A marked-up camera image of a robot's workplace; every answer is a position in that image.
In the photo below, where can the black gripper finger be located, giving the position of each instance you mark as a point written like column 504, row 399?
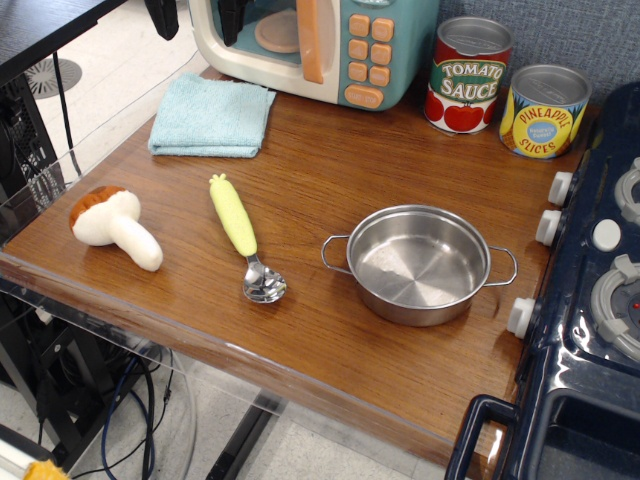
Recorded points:
column 164, row 16
column 231, row 14

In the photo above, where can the light blue towel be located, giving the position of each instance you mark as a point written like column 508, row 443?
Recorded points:
column 211, row 118

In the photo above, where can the spoon with green handle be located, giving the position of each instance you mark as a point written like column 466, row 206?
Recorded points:
column 261, row 284

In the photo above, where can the white stove knob top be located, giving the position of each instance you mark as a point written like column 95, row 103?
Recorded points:
column 560, row 188

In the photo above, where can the white stove knob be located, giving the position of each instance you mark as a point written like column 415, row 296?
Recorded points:
column 520, row 316
column 548, row 227
column 560, row 188

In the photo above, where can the yellow plush object corner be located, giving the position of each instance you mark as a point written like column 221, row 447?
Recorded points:
column 44, row 470

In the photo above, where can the toy microwave teal and cream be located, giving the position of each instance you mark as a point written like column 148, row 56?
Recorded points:
column 360, row 54

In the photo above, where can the black side desk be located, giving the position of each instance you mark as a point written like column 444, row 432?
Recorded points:
column 30, row 32

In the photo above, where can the plush mushroom toy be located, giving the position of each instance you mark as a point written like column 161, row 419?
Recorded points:
column 110, row 215

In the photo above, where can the tomato sauce can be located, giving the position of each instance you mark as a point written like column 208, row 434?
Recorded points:
column 469, row 63

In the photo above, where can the stainless steel pot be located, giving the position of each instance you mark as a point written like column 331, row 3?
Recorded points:
column 418, row 265

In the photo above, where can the pineapple slices can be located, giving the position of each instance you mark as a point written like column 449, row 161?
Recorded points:
column 544, row 110

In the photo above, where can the white stove knob middle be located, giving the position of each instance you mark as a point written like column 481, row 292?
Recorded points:
column 548, row 227

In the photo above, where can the clear acrylic table guard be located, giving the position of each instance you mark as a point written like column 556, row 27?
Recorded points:
column 321, row 169

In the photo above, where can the white stove knob bottom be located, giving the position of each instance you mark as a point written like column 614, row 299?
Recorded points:
column 520, row 316

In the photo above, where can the dark blue toy stove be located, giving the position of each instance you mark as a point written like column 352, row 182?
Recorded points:
column 576, row 412

